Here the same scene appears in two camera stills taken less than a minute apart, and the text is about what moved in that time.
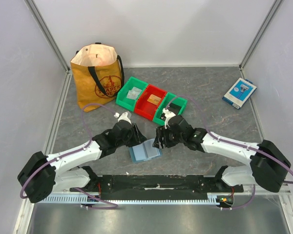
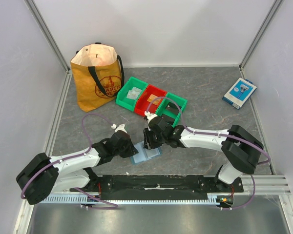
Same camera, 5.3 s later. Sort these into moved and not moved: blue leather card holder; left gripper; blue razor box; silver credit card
Moved: left gripper
Not moved: blue leather card holder; blue razor box; silver credit card
